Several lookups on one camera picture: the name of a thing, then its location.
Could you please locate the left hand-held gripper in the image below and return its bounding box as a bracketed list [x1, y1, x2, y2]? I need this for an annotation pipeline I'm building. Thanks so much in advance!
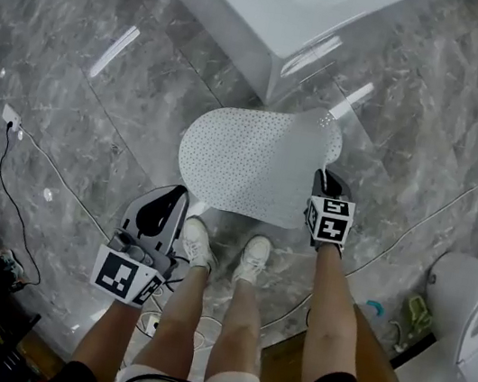
[87, 172, 194, 314]

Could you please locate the white power strip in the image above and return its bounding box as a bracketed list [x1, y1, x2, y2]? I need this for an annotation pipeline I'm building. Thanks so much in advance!
[0, 102, 25, 135]

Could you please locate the white power strip cable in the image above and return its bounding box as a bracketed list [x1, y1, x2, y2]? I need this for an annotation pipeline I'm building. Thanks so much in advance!
[1, 124, 139, 244]

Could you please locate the person's left forearm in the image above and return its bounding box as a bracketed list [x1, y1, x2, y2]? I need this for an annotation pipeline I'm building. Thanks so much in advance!
[64, 292, 143, 382]

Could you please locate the person's left white shoe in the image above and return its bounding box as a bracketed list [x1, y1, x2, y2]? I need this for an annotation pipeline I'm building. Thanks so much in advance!
[175, 214, 226, 275]

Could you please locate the person's right leg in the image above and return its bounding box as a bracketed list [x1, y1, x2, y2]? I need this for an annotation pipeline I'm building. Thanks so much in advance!
[203, 273, 278, 382]

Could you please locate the person's right forearm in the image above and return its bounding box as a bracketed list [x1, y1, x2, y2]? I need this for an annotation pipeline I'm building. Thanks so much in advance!
[291, 240, 380, 382]

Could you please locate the brown cardboard box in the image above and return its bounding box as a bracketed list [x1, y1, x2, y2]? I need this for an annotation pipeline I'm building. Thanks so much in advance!
[254, 282, 435, 382]

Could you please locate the person's left leg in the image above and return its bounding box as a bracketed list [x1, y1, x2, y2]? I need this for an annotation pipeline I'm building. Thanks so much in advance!
[129, 256, 214, 380]

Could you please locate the white perforated bath mat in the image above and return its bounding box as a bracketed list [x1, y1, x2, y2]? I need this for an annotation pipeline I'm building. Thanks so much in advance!
[167, 84, 351, 238]

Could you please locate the person's right white shoe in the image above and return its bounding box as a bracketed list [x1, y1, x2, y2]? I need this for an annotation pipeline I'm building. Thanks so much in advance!
[231, 231, 275, 289]

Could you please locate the pale green plastic object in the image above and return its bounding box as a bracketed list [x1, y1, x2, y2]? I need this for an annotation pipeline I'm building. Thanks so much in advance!
[397, 292, 437, 344]

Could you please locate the person's leg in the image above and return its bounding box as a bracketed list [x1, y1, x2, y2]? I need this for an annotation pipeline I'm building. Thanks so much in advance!
[203, 273, 278, 382]
[129, 256, 214, 380]

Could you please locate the white rectangular bathtub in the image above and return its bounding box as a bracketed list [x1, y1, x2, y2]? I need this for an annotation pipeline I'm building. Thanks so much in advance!
[140, 0, 428, 130]

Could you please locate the teal curved plastic piece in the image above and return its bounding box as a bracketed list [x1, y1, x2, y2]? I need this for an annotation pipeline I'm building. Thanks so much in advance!
[364, 299, 386, 318]

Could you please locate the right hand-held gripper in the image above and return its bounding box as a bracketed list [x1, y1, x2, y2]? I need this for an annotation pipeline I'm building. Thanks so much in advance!
[298, 167, 363, 257]

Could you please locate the black power cable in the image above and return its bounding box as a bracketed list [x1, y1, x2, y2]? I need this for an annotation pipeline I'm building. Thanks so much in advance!
[0, 124, 68, 289]

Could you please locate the small white charger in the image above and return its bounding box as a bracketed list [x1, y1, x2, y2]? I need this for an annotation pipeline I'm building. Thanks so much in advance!
[139, 310, 164, 338]

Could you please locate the white toilet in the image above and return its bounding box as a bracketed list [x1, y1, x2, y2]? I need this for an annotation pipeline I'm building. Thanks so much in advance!
[409, 247, 478, 382]

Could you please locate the person's white shoe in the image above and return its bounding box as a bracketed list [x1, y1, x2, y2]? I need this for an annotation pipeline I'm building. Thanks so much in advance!
[231, 231, 275, 289]
[175, 214, 226, 275]

